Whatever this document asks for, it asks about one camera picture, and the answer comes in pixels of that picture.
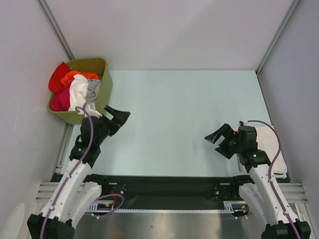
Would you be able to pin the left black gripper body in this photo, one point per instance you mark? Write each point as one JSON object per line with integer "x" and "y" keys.
{"x": 108, "y": 127}

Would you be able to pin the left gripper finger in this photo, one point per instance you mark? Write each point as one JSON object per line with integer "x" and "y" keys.
{"x": 113, "y": 112}
{"x": 120, "y": 118}

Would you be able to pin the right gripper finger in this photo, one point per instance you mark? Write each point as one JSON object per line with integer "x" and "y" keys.
{"x": 227, "y": 152}
{"x": 223, "y": 131}

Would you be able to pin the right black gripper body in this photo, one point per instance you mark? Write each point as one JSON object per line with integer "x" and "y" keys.
{"x": 231, "y": 143}

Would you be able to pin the crimson red t shirt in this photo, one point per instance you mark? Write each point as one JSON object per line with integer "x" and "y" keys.
{"x": 61, "y": 102}

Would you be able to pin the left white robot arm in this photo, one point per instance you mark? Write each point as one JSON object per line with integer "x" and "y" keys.
{"x": 73, "y": 196}

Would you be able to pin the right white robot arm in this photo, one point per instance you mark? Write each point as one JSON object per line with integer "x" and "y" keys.
{"x": 259, "y": 188}

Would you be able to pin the grey t shirt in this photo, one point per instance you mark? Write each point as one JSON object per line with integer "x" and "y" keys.
{"x": 93, "y": 90}

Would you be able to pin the folded white t shirt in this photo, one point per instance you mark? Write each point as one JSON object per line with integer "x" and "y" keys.
{"x": 267, "y": 142}

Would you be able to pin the white t shirt in bin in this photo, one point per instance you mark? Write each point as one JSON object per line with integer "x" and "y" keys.
{"x": 78, "y": 91}

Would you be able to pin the olive green plastic bin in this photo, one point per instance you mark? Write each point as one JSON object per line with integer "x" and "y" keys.
{"x": 91, "y": 68}

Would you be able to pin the bright red t shirt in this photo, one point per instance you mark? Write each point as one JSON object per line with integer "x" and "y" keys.
{"x": 55, "y": 85}

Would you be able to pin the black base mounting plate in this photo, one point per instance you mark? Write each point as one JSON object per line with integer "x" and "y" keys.
{"x": 168, "y": 193}

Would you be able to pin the right aluminium frame rail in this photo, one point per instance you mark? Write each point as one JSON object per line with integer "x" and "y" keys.
{"x": 294, "y": 193}

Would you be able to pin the aluminium frame rail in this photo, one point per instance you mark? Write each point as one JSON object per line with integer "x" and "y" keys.
{"x": 294, "y": 193}
{"x": 45, "y": 191}

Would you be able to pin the left aluminium frame rail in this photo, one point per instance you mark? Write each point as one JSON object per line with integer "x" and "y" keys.
{"x": 45, "y": 191}

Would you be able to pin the left corner aluminium post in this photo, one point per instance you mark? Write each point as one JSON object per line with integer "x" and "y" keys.
{"x": 55, "y": 28}

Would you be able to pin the corner aluminium post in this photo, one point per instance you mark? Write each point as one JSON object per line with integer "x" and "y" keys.
{"x": 278, "y": 35}
{"x": 55, "y": 28}

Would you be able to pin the right corner aluminium post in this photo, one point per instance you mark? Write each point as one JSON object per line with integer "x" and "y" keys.
{"x": 278, "y": 35}

